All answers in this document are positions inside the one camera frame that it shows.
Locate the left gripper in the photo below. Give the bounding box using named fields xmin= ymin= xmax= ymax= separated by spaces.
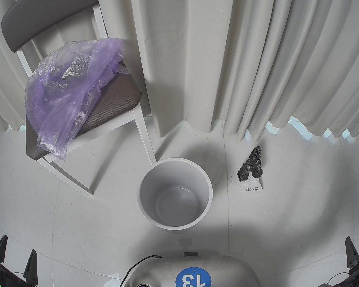
xmin=0 ymin=234 xmax=38 ymax=287

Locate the black plastic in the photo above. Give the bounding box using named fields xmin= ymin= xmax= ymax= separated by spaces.
xmin=237 ymin=146 xmax=264 ymax=182

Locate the purple plastic bag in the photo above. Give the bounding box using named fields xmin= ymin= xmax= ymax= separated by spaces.
xmin=25 ymin=38 xmax=132 ymax=160

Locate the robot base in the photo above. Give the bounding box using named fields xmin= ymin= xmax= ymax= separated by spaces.
xmin=120 ymin=248 xmax=262 ymax=287

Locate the white trash bin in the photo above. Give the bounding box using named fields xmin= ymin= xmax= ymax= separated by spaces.
xmin=137 ymin=158 xmax=213 ymax=231

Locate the white chair grey cushion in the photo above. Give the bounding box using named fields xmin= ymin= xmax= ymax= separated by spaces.
xmin=1 ymin=0 xmax=157 ymax=196

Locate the white curtain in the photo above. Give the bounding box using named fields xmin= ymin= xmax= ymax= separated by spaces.
xmin=0 ymin=0 xmax=359 ymax=144

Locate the black cable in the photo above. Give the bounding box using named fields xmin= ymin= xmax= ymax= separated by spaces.
xmin=120 ymin=254 xmax=163 ymax=287

